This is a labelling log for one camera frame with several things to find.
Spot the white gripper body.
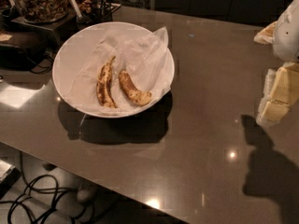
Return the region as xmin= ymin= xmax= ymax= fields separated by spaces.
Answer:
xmin=273 ymin=0 xmax=299 ymax=63

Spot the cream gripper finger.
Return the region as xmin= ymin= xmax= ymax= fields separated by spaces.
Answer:
xmin=254 ymin=21 xmax=277 ymax=45
xmin=256 ymin=62 xmax=299 ymax=127

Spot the spotted banana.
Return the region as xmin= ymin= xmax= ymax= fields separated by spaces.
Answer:
xmin=119 ymin=70 xmax=152 ymax=106
xmin=96 ymin=56 xmax=117 ymax=108

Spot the white bowl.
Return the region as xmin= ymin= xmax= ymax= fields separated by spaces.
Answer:
xmin=52 ymin=21 xmax=174 ymax=108

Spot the white paper liner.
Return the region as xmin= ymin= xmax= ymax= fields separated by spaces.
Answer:
xmin=66 ymin=27 xmax=174 ymax=118

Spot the dark tray stand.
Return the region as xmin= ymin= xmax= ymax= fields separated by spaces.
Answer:
xmin=10 ymin=3 xmax=121 ymax=49

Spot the glass jar of nuts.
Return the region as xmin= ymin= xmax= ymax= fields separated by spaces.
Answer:
xmin=18 ymin=0 xmax=67 ymax=24

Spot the grey box on floor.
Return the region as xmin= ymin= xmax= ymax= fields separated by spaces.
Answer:
xmin=0 ymin=160 xmax=21 ymax=199

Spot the black device with cable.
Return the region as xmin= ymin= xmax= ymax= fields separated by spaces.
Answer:
xmin=0 ymin=43 xmax=53 ymax=74

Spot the black cable on floor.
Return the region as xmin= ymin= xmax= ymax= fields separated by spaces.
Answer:
xmin=0 ymin=152 xmax=122 ymax=224

